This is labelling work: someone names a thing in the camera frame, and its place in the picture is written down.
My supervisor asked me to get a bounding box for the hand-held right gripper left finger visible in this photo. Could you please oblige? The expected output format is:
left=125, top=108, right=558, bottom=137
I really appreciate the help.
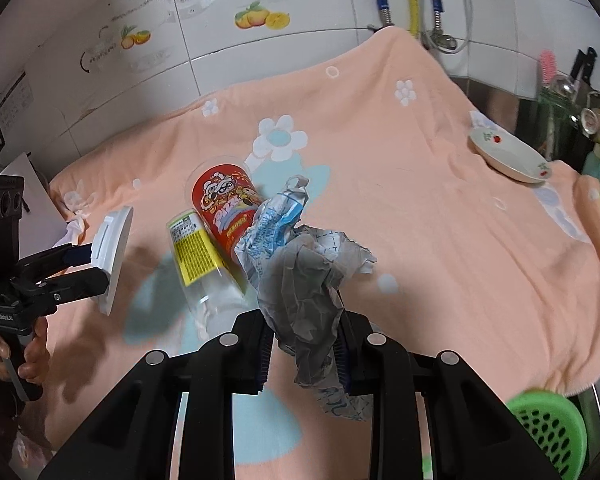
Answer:
left=37, top=310, right=276, bottom=480

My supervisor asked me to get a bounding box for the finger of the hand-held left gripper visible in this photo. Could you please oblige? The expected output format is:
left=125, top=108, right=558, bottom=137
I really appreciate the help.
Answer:
left=10, top=266, right=110, bottom=311
left=17, top=242, right=95, bottom=281

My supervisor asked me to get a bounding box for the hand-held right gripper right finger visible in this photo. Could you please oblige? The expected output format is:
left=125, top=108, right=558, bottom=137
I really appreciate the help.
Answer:
left=332, top=310, right=538, bottom=480

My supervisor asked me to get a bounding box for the white round lid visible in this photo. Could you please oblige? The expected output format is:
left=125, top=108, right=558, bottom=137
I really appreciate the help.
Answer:
left=89, top=206, right=135, bottom=317

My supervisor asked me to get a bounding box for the white paper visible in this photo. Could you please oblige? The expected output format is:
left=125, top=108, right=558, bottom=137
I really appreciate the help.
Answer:
left=257, top=225, right=378, bottom=421

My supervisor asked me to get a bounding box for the green plastic basket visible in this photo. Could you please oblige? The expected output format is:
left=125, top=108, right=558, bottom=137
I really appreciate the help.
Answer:
left=507, top=390, right=588, bottom=478

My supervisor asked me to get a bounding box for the person's left hand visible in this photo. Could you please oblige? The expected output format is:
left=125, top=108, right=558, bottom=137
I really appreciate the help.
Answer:
left=0, top=317, right=51, bottom=386

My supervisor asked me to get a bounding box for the white tissue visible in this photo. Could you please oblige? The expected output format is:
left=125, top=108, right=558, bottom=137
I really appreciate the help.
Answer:
left=55, top=210, right=91, bottom=248

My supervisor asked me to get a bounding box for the white paper bag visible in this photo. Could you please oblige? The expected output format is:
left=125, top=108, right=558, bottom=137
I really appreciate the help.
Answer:
left=0, top=152, right=66, bottom=251

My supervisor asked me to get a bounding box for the clear bottle with yellow label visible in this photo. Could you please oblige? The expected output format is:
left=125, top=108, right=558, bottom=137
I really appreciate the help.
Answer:
left=166, top=209, right=261, bottom=341

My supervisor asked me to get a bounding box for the peach flower printed blanket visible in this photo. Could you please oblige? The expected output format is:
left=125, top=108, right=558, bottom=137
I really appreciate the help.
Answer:
left=27, top=25, right=600, bottom=480

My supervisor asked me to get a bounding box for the crumpled blue foil packet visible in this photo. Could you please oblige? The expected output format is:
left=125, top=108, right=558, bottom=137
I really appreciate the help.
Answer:
left=235, top=175, right=311, bottom=291

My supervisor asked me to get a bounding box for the red snack cup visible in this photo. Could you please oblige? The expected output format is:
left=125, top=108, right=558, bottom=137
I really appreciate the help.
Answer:
left=185, top=156, right=261, bottom=261

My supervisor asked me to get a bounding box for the white dish with red print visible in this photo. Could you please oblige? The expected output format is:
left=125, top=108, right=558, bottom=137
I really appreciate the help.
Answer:
left=467, top=127, right=552, bottom=184

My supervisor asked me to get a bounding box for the steel sink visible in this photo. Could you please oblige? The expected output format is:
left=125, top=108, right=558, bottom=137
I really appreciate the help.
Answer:
left=450, top=75, right=541, bottom=146

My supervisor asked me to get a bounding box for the glass jar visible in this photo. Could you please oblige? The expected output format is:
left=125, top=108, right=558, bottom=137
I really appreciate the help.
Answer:
left=535, top=75, right=581, bottom=158

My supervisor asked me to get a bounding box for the metal faucet valve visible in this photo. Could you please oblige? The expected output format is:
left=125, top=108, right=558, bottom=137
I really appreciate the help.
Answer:
left=425, top=30, right=473, bottom=55

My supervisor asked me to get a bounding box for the pink brush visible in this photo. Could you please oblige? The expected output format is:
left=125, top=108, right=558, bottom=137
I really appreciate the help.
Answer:
left=537, top=50, right=557, bottom=83

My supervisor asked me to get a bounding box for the wall notice sticker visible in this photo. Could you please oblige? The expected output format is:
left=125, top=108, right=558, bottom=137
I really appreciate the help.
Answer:
left=0, top=70, right=33, bottom=113

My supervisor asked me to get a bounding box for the fruit wall sticker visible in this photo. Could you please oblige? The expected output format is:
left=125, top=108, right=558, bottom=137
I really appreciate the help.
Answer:
left=119, top=25, right=153, bottom=51
left=234, top=2, right=291, bottom=31

